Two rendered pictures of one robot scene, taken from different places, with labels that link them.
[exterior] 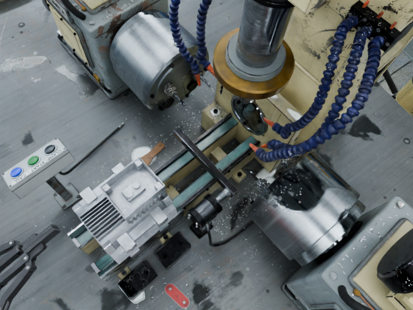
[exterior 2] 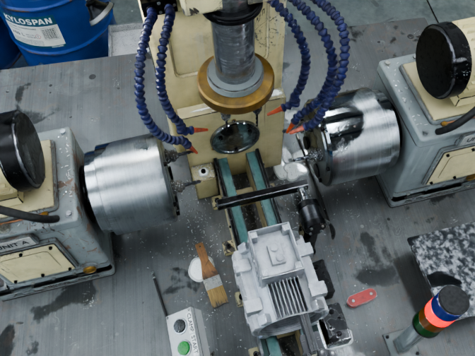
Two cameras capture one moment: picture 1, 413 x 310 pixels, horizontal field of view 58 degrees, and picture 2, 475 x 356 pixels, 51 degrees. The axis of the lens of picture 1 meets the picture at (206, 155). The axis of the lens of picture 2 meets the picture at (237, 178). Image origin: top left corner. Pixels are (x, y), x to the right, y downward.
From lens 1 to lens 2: 58 cm
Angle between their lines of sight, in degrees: 24
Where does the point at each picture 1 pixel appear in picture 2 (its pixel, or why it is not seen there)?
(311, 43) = not seen: hidden behind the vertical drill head
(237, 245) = (336, 224)
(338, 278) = (428, 131)
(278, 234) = (366, 161)
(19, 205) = not seen: outside the picture
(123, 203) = (284, 268)
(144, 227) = (309, 268)
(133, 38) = (112, 184)
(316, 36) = not seen: hidden behind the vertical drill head
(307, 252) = (392, 147)
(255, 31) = (244, 48)
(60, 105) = (87, 333)
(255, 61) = (251, 71)
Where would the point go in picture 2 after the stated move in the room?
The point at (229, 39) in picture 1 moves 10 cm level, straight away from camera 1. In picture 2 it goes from (210, 82) to (177, 64)
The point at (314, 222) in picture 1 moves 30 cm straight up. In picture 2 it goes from (376, 125) to (406, 37)
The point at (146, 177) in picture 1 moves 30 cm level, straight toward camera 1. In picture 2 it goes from (267, 238) to (397, 258)
